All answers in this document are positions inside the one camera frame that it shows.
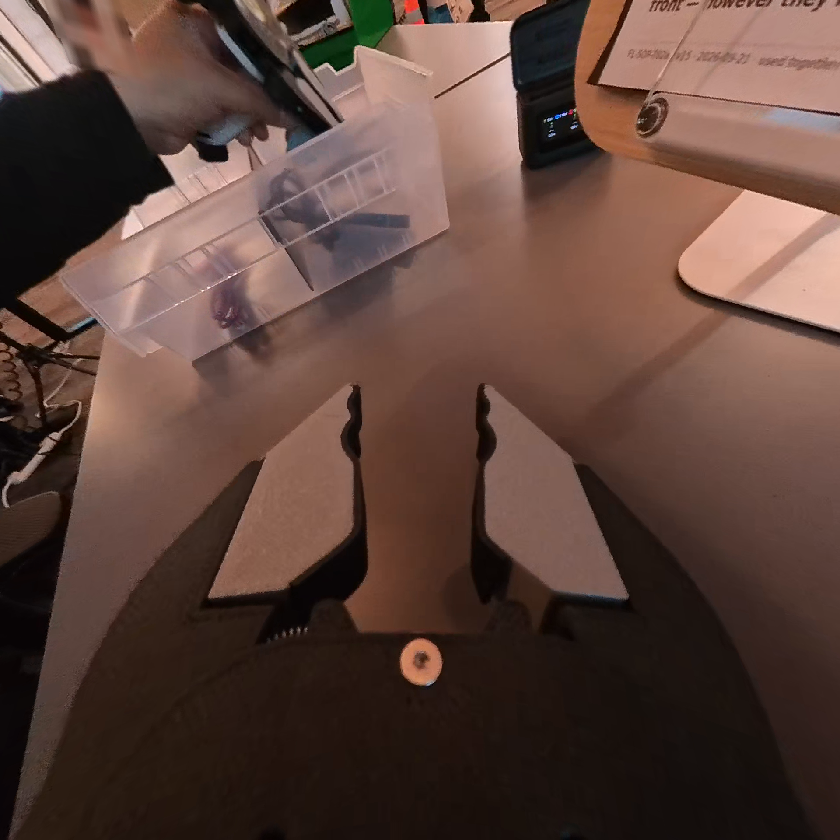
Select person's left hand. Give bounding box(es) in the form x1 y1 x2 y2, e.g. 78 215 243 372
66 0 291 157

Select white cable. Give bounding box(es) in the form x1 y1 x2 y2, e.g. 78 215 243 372
0 399 83 509

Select maroon braided cable pink plugs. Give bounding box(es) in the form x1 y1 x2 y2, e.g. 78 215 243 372
209 279 249 332

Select person's left forearm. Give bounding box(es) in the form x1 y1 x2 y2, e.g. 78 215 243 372
0 69 177 304

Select clear plastic bin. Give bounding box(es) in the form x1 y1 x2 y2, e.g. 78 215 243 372
60 45 452 361

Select black tripod stand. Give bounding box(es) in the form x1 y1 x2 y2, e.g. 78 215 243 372
0 298 101 421

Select white clipboard stand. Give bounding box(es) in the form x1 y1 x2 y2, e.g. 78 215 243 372
633 85 840 333

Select black power adapter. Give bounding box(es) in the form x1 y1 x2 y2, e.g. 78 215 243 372
511 0 603 172

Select black office chair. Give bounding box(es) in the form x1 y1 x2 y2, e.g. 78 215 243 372
0 491 67 572

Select green plastic bin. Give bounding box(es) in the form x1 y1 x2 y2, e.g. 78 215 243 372
346 0 396 32

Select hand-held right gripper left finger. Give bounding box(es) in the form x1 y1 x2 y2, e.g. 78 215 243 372
207 384 370 605

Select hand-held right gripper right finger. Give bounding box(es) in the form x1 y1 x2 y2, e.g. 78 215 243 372
470 384 631 606

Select black usb cable bundle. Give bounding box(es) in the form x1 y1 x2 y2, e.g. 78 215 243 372
261 167 342 253

